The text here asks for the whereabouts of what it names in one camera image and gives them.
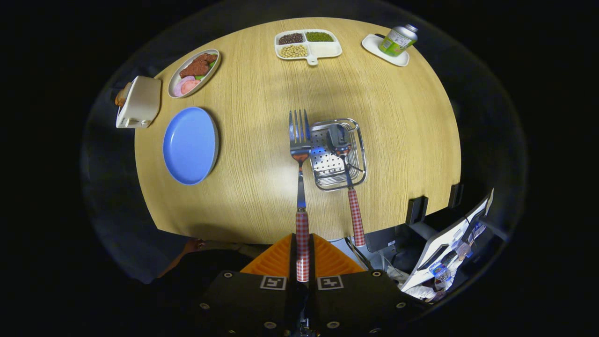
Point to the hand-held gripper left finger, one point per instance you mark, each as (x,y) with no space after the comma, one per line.
(293,257)

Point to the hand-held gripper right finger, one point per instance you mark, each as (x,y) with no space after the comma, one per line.
(312,262)

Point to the steel drain basket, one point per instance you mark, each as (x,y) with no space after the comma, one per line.
(327,164)

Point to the black table clamp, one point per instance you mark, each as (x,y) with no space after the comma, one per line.
(416,210)
(456,195)

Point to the white desk board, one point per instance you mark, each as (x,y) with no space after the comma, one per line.
(435,248)

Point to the clear bottle with blue label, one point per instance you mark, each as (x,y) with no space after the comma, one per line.
(439,270)

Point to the blue round plate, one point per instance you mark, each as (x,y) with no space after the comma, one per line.
(189,145)

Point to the white oval plate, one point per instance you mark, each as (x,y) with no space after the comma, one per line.
(202,80)

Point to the pink ham slices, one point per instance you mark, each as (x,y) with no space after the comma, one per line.
(186,86)

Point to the pile of yellow soybeans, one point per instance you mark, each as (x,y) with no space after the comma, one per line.
(293,51)

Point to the white divided dish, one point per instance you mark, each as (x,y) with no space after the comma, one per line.
(329,47)

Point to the brown meat piece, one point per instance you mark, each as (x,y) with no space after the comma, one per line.
(196,67)

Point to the white toaster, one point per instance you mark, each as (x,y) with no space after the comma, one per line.
(142,100)

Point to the pile of dark red beans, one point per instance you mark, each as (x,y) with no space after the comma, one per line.
(291,38)

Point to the pile of green beans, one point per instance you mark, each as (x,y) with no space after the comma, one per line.
(320,36)

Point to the small white tray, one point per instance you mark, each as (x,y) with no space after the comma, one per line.
(372,44)

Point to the brown bread slice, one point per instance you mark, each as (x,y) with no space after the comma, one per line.
(121,96)

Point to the green metal can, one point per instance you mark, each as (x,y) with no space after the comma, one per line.
(397,41)

